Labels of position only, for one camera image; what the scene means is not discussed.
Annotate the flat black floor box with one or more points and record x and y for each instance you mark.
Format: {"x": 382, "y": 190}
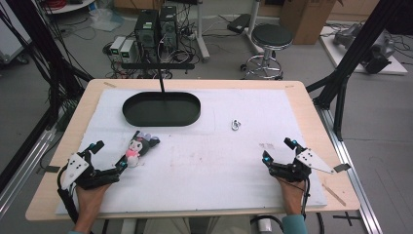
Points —
{"x": 239, "y": 23}

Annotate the white desk leg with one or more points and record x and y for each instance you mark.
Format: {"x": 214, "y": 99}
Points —
{"x": 252, "y": 29}
{"x": 202, "y": 35}

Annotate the white floor board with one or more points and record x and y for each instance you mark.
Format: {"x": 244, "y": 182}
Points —
{"x": 341, "y": 58}

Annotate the thin wooden stick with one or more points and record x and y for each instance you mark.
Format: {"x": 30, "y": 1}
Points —
{"x": 334, "y": 195}

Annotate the black tape piece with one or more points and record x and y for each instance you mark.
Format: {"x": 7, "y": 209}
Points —
{"x": 342, "y": 167}
{"x": 52, "y": 169}

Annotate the black tape cross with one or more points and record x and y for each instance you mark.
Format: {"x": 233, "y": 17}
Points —
{"x": 347, "y": 218}

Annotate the aluminium rail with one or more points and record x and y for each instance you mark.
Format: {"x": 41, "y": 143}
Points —
{"x": 357, "y": 182}
{"x": 22, "y": 172}

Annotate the white plug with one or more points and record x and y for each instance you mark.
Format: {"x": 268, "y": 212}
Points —
{"x": 265, "y": 225}

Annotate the white round table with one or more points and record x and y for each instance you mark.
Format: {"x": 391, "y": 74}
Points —
{"x": 69, "y": 6}

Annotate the person's right hand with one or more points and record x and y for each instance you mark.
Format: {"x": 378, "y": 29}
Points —
{"x": 292, "y": 196}

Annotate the slim black computer tower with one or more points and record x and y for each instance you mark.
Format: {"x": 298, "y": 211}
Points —
{"x": 168, "y": 27}

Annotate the brown cardboard box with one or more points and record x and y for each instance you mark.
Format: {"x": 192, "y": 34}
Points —
{"x": 305, "y": 21}

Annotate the black round stool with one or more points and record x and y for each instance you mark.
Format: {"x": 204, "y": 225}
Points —
{"x": 272, "y": 36}

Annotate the grey and black device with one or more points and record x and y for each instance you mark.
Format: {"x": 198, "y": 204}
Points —
{"x": 376, "y": 53}

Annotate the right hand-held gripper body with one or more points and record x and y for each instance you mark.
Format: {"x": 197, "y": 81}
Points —
{"x": 289, "y": 171}

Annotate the clear plastic bag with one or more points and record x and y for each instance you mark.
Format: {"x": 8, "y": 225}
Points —
{"x": 105, "y": 19}

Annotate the large black computer tower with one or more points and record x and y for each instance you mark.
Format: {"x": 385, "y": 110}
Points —
{"x": 146, "y": 31}

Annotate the black stand with tray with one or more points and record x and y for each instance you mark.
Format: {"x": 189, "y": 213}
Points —
{"x": 162, "y": 113}

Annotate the white power supply box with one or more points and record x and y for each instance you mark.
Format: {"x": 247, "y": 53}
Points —
{"x": 117, "y": 45}
{"x": 127, "y": 50}

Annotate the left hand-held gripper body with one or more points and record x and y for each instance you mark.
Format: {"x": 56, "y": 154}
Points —
{"x": 97, "y": 178}

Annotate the white foam mat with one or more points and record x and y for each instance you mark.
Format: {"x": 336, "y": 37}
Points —
{"x": 201, "y": 169}

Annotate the black metal frame post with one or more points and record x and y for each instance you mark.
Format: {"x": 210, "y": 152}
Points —
{"x": 350, "y": 58}
{"x": 42, "y": 58}

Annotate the black-haired plush doll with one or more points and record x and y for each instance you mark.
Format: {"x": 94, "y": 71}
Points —
{"x": 139, "y": 148}

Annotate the person's left hand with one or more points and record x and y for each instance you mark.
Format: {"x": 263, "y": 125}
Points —
{"x": 87, "y": 203}

